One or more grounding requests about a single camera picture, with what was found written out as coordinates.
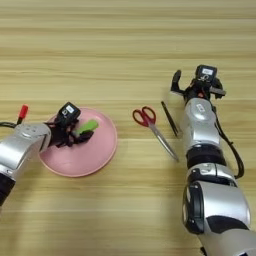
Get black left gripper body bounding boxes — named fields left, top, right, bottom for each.
left=44, top=120, right=80, bottom=149

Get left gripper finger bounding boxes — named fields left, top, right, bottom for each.
left=71, top=130, right=96, bottom=147

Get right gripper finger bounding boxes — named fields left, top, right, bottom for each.
left=170, top=69, right=187, bottom=97
left=210, top=77, right=227, bottom=100

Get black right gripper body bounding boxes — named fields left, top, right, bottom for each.
left=182, top=77, right=220, bottom=102

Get green rectangular block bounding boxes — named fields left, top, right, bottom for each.
left=74, top=119, right=100, bottom=137

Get red and black marker pen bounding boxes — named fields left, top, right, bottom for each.
left=16, top=104, right=30, bottom=126

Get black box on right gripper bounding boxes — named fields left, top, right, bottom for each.
left=194, top=64, right=218, bottom=83

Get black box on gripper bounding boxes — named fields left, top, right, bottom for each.
left=194, top=64, right=218, bottom=83
left=54, top=101, right=82, bottom=127

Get pink round plate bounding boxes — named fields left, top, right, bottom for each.
left=37, top=106, right=119, bottom=178

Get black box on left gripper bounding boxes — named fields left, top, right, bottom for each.
left=54, top=101, right=82, bottom=127

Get red-handled scissors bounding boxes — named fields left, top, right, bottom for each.
left=131, top=105, right=180, bottom=164

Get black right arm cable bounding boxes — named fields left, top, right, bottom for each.
left=211, top=104, right=245, bottom=180

